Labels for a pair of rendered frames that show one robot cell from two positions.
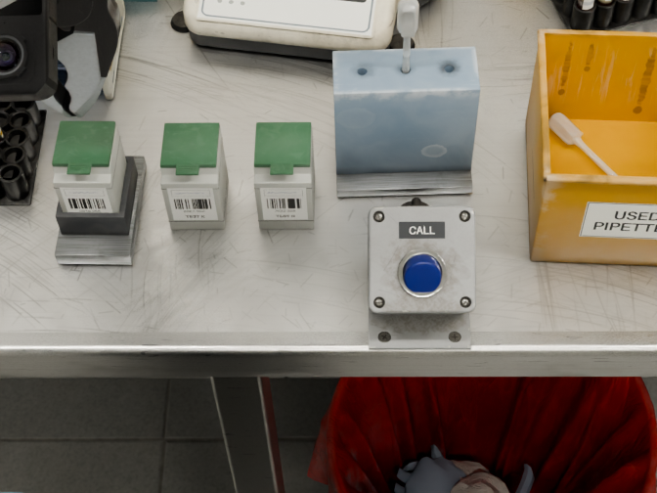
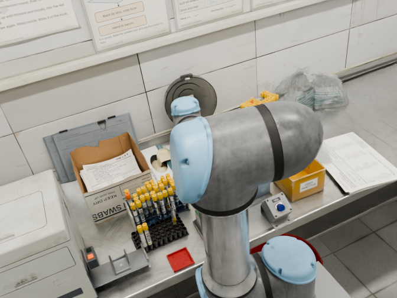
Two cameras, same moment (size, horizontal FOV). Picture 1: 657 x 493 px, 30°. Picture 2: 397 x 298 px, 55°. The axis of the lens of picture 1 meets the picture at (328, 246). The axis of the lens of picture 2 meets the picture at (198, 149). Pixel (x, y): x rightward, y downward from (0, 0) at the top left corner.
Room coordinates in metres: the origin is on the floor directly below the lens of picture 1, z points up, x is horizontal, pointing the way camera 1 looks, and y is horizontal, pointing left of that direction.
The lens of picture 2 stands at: (-0.28, 0.48, 1.84)
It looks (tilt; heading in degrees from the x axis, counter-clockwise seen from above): 36 degrees down; 338
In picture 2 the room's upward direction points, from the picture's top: 8 degrees counter-clockwise
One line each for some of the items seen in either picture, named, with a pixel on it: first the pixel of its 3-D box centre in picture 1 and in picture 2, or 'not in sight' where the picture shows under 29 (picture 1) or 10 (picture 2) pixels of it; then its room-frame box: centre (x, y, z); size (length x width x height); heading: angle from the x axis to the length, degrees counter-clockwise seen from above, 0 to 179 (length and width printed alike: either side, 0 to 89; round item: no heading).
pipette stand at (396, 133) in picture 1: (403, 116); (254, 185); (0.57, -0.06, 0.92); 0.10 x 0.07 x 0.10; 89
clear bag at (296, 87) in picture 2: not in sight; (292, 90); (0.97, -0.53, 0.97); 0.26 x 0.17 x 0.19; 108
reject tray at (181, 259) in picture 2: not in sight; (180, 259); (0.47, 0.29, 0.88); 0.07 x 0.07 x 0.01; 87
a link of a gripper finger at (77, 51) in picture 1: (89, 46); not in sight; (0.55, 0.15, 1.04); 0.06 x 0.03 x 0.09; 176
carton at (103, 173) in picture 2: not in sight; (112, 175); (0.90, 0.36, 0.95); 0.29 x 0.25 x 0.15; 177
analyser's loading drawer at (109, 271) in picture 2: not in sight; (113, 267); (0.52, 0.48, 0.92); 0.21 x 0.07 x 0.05; 87
